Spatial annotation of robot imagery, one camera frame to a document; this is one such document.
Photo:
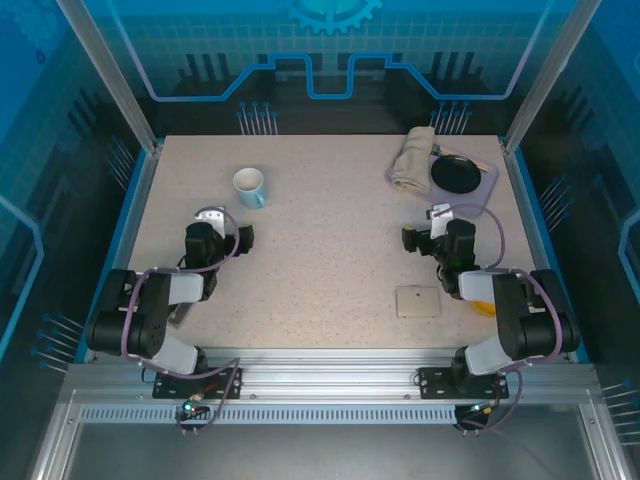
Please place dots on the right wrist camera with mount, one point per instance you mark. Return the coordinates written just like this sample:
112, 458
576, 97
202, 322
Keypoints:
440, 220

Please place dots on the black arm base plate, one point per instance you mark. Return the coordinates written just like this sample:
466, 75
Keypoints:
430, 385
165, 385

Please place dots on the aluminium table rail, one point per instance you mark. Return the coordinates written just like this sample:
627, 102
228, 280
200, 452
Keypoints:
325, 372

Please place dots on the aluminium frame post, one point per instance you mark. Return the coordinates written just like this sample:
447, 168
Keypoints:
118, 85
544, 85

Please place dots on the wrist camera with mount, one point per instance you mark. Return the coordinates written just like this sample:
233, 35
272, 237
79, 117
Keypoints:
210, 217
440, 220

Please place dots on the row of colour swatches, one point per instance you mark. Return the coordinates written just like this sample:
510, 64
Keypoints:
417, 302

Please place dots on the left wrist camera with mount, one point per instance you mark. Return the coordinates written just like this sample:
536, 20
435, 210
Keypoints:
210, 217

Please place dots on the wooden utensil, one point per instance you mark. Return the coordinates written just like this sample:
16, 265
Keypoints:
475, 161

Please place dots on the black round plate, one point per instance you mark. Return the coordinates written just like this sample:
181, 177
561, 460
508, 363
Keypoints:
455, 175

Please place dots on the light blue mug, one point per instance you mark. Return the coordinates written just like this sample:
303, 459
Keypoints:
248, 192

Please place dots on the lavender tray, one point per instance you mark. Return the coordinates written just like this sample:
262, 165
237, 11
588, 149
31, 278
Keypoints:
480, 200

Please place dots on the yellow plastic object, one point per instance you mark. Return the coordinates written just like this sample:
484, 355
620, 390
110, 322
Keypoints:
482, 307

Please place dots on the beige folded cloth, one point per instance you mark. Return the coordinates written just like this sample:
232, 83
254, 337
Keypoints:
412, 160

